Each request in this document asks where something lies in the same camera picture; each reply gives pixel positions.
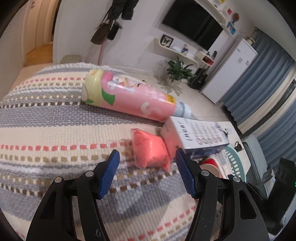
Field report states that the light blue laundry basket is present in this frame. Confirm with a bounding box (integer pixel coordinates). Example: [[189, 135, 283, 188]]
[[216, 145, 246, 182]]

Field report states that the red white paper cup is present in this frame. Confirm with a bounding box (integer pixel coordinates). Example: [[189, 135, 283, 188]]
[[199, 155, 222, 178]]

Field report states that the black mug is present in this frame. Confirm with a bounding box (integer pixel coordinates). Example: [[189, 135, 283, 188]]
[[234, 141, 243, 152]]

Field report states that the white printed carton box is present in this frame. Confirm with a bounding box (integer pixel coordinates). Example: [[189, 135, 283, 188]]
[[161, 116, 229, 159]]

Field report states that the pink packaged cloth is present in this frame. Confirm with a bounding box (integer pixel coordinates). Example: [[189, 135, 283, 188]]
[[131, 128, 171, 172]]

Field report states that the white refrigerator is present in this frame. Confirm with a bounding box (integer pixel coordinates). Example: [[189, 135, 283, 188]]
[[201, 38, 257, 104]]

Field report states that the pink tall drink bottle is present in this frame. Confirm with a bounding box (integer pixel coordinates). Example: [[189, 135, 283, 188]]
[[81, 69, 193, 122]]

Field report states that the black acoustic guitar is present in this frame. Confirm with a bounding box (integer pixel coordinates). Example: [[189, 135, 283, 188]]
[[189, 66, 210, 90]]

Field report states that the blue grey curtain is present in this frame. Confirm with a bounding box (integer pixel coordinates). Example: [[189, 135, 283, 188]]
[[221, 30, 295, 171]]

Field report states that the green potted plant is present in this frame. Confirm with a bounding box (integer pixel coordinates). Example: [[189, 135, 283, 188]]
[[161, 57, 196, 88]]

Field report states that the pink coat rack stand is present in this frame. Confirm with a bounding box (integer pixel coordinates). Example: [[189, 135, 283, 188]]
[[97, 39, 108, 65]]

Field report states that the brown hanging handbag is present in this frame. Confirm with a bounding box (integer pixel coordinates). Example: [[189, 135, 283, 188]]
[[91, 20, 114, 45]]

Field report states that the framed butterfly picture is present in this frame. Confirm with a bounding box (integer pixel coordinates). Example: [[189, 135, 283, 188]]
[[159, 35, 174, 48]]

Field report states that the black hanging coat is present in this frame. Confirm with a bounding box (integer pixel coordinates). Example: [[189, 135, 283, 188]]
[[108, 0, 139, 21]]

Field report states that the red cube wall shelf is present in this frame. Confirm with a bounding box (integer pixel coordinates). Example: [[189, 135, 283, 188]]
[[195, 50, 215, 67]]

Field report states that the white curved wall shelf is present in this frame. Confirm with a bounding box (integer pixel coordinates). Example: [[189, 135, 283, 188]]
[[147, 38, 199, 68]]

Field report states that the black wall television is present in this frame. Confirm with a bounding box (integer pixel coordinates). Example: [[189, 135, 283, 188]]
[[162, 0, 223, 50]]

